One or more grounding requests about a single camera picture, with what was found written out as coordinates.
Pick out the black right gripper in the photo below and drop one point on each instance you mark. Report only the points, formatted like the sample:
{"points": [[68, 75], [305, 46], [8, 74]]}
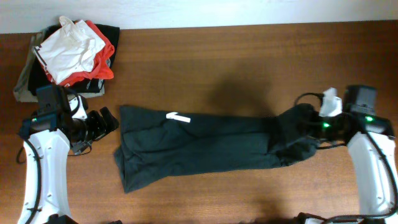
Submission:
{"points": [[313, 130]]}

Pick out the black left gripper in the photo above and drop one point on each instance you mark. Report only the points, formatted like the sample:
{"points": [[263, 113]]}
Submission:
{"points": [[102, 129]]}

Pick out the dark green t-shirt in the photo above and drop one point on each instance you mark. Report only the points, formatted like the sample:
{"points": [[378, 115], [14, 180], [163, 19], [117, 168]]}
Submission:
{"points": [[154, 147]]}

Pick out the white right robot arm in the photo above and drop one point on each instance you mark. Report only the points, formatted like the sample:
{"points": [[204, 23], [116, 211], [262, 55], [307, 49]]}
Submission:
{"points": [[375, 168]]}

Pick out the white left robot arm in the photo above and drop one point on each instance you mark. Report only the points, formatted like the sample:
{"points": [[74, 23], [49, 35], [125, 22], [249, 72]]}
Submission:
{"points": [[48, 139]]}

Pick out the red folded garment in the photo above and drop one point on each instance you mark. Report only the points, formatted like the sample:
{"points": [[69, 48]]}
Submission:
{"points": [[75, 52]]}

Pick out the black folded garment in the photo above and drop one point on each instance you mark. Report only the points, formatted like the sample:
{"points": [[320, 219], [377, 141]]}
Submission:
{"points": [[103, 60]]}

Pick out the white folded garment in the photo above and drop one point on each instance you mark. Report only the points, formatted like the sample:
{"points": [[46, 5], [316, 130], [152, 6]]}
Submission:
{"points": [[70, 49]]}

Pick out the grey folded garment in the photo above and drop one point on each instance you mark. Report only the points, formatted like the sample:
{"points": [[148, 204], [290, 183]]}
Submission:
{"points": [[23, 90]]}

